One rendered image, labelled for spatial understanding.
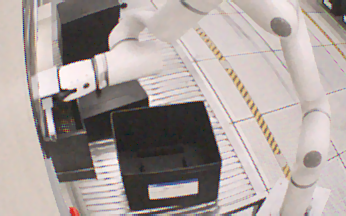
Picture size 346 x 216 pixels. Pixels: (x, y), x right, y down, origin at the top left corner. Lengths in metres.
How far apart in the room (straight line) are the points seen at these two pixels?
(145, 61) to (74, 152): 0.28
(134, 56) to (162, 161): 0.55
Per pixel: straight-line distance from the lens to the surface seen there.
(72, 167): 1.40
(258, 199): 1.69
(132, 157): 1.83
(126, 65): 1.34
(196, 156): 1.83
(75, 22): 2.19
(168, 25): 1.23
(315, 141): 1.28
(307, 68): 1.22
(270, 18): 1.08
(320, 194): 1.71
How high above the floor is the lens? 2.02
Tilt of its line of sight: 39 degrees down
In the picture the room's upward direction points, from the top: 2 degrees counter-clockwise
